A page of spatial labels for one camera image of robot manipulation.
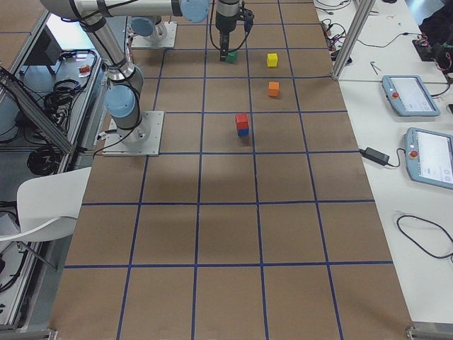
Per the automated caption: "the black loose cable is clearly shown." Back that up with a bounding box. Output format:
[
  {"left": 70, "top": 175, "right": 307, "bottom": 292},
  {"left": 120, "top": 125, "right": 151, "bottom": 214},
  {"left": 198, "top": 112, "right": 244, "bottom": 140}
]
[{"left": 392, "top": 209, "right": 453, "bottom": 265}]

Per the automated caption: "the yellow wooden block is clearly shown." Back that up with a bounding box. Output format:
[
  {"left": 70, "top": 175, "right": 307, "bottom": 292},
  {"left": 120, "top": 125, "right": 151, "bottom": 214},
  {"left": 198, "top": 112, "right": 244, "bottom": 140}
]
[{"left": 266, "top": 52, "right": 278, "bottom": 68}]

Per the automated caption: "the allen key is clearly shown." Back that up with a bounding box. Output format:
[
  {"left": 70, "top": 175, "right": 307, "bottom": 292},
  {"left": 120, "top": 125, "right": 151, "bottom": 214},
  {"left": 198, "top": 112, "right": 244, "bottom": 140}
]
[{"left": 370, "top": 61, "right": 381, "bottom": 75}]

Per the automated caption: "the far teach pendant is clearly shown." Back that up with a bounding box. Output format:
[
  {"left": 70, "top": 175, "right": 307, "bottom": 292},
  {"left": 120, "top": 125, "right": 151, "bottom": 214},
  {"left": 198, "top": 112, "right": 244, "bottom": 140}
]
[{"left": 382, "top": 75, "right": 440, "bottom": 117}]

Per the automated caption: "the blue wooden block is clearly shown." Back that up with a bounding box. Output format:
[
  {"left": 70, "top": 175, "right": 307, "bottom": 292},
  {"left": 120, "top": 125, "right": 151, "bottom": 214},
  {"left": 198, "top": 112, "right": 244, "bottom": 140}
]
[{"left": 237, "top": 127, "right": 249, "bottom": 137}]

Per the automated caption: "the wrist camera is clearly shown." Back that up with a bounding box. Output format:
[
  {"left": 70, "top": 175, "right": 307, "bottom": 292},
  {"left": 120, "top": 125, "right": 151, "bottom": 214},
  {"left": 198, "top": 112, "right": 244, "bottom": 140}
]
[{"left": 241, "top": 7, "right": 255, "bottom": 33}]

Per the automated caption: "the orange wooden block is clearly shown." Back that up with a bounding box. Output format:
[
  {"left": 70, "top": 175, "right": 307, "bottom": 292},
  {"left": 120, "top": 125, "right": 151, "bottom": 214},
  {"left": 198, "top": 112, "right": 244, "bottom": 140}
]
[{"left": 268, "top": 81, "right": 280, "bottom": 98}]

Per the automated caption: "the green wooden block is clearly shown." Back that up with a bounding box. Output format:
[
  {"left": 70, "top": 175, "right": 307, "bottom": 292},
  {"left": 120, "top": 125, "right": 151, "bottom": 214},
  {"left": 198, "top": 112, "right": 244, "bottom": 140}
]
[{"left": 225, "top": 51, "right": 238, "bottom": 64}]

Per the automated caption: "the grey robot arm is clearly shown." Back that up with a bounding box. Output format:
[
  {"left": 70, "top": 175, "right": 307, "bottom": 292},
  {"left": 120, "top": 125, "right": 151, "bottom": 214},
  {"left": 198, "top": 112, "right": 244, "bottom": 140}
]
[
  {"left": 42, "top": 1, "right": 254, "bottom": 143},
  {"left": 131, "top": 16, "right": 167, "bottom": 42}
]

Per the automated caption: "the red snack packet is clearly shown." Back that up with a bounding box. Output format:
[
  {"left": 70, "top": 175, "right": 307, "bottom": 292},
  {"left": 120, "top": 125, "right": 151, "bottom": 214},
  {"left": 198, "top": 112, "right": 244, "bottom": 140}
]
[{"left": 79, "top": 65, "right": 91, "bottom": 77}]

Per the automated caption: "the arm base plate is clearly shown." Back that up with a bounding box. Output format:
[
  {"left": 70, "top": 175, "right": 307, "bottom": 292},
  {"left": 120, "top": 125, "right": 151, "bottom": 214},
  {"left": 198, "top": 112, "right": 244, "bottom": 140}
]
[
  {"left": 131, "top": 18, "right": 178, "bottom": 50},
  {"left": 102, "top": 111, "right": 164, "bottom": 157}
]

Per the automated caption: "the near teach pendant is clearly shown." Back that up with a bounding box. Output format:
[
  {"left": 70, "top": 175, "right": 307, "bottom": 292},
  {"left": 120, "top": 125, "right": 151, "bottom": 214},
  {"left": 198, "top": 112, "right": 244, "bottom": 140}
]
[{"left": 404, "top": 127, "right": 452, "bottom": 189}]

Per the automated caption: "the aluminium frame post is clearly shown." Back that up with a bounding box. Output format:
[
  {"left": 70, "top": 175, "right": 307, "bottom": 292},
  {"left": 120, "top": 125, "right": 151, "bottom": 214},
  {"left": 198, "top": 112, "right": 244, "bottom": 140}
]
[{"left": 331, "top": 0, "right": 375, "bottom": 80}]

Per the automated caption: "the red wooden block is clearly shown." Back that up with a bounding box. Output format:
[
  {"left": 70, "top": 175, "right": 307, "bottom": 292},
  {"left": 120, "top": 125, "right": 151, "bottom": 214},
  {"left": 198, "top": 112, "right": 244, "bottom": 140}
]
[{"left": 234, "top": 113, "right": 249, "bottom": 130}]

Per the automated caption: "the white chair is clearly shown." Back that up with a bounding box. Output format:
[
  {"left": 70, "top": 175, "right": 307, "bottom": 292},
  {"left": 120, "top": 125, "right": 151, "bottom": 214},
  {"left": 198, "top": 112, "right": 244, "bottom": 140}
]
[{"left": 0, "top": 166, "right": 93, "bottom": 272}]

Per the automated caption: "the black power brick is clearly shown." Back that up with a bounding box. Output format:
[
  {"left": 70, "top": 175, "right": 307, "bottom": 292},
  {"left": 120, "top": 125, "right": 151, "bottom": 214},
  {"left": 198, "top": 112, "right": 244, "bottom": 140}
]
[{"left": 360, "top": 147, "right": 389, "bottom": 166}]

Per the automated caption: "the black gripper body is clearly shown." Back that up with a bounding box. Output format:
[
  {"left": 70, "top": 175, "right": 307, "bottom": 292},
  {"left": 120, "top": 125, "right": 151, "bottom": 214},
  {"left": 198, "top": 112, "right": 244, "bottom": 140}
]
[{"left": 215, "top": 13, "right": 238, "bottom": 34}]

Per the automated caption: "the teach pendant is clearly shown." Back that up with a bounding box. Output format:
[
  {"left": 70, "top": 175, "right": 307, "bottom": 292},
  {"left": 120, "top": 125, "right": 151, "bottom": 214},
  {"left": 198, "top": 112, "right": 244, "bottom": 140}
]
[
  {"left": 382, "top": 75, "right": 440, "bottom": 117},
  {"left": 404, "top": 127, "right": 452, "bottom": 189}
]

